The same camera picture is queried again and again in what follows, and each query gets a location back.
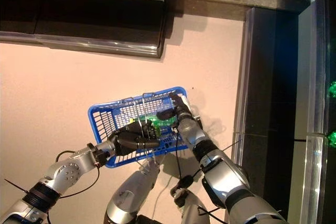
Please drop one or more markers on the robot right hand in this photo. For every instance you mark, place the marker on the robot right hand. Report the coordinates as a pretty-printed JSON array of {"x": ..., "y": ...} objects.
[{"x": 181, "y": 112}]

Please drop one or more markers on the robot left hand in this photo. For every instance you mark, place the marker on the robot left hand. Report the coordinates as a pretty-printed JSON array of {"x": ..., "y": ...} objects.
[{"x": 131, "y": 140}]

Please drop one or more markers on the blue plastic shopping basket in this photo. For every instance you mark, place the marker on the blue plastic shopping basket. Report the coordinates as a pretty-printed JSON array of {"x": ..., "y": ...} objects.
[{"x": 178, "y": 90}]

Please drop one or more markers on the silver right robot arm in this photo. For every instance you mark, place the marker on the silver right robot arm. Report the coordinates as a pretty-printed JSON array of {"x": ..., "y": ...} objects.
[{"x": 223, "y": 174}]

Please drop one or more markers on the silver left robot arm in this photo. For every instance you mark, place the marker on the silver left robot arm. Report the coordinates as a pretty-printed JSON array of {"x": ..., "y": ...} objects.
[{"x": 65, "y": 171}]

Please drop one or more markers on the black right robot foot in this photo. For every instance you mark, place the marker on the black right robot foot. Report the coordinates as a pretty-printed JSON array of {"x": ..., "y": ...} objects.
[{"x": 185, "y": 181}]

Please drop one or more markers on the silver right robot leg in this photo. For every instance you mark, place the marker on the silver right robot leg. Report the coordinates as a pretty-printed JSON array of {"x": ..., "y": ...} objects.
[{"x": 194, "y": 211}]

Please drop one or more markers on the dark side shelf unit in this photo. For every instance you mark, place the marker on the dark side shelf unit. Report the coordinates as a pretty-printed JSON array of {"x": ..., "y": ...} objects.
[{"x": 78, "y": 16}]

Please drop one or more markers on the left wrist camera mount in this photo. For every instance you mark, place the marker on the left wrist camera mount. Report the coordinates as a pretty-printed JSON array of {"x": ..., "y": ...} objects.
[{"x": 99, "y": 157}]

